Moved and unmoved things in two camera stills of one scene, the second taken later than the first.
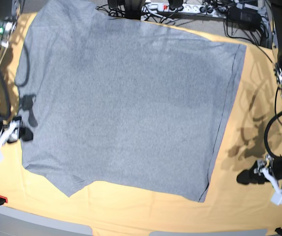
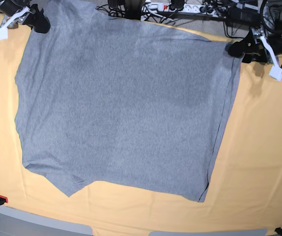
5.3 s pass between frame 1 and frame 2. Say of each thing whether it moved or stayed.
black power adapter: stayed
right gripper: moved
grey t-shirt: stayed
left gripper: moved
